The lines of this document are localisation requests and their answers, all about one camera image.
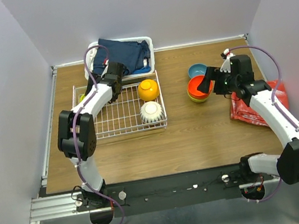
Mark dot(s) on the red plastic bag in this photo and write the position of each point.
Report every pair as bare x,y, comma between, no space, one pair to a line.
245,114

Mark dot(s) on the white plastic basket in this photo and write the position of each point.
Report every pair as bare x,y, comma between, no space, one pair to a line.
95,45

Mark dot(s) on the blue bowl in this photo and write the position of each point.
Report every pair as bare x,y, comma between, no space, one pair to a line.
197,70

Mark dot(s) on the yellow orange bowl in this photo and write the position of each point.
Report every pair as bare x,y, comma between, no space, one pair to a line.
148,90

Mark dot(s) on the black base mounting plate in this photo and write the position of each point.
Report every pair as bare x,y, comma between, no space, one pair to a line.
170,191

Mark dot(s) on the lime green bowl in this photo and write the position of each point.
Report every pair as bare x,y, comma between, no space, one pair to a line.
194,99

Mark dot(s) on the dark blue folded cloth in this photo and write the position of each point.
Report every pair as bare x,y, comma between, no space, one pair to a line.
135,55

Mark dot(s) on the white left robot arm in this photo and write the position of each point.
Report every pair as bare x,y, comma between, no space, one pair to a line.
77,138

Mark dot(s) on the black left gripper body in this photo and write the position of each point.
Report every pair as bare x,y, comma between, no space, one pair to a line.
114,99

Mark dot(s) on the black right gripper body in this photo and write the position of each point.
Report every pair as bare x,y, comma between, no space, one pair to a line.
224,83

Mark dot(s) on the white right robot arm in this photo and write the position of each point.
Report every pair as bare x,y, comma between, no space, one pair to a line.
284,165

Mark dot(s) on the white black striped bowl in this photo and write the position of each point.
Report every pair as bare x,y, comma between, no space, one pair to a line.
151,112

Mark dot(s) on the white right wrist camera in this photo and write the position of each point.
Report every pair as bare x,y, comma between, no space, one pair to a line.
226,66

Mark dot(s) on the aluminium frame rail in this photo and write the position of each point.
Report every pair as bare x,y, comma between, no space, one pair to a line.
58,206

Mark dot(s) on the red orange bowl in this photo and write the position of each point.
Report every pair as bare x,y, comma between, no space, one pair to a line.
193,85
198,96

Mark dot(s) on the white wire dish rack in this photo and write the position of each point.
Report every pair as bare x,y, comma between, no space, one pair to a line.
122,116

